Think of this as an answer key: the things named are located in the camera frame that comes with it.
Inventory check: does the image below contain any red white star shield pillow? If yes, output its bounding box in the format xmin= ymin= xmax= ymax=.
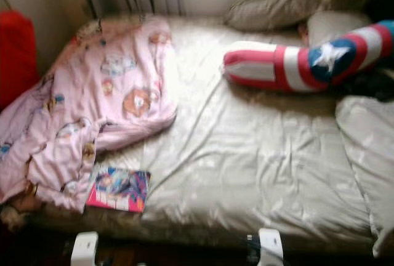
xmin=223 ymin=21 xmax=394 ymax=92

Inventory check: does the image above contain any pink cartoon print blanket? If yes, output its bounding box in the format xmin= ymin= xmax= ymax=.
xmin=0 ymin=18 xmax=178 ymax=212

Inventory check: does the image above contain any plain white pillow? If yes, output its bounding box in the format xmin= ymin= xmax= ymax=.
xmin=307 ymin=10 xmax=373 ymax=48

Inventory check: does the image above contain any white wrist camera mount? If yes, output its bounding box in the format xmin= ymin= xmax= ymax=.
xmin=257 ymin=228 xmax=285 ymax=266
xmin=71 ymin=232 xmax=99 ymax=266

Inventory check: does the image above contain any beige floral pillow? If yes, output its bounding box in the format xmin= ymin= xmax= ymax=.
xmin=225 ymin=0 xmax=376 ymax=31

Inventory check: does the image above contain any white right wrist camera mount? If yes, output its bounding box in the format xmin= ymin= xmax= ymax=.
xmin=257 ymin=228 xmax=285 ymax=266

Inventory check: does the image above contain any large red cushion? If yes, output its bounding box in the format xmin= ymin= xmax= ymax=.
xmin=0 ymin=10 xmax=39 ymax=110

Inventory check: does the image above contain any colourful pink blue magazine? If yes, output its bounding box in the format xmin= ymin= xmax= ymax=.
xmin=86 ymin=166 xmax=151 ymax=213

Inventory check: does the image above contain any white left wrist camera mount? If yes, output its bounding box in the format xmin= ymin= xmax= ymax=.
xmin=71 ymin=232 xmax=99 ymax=266

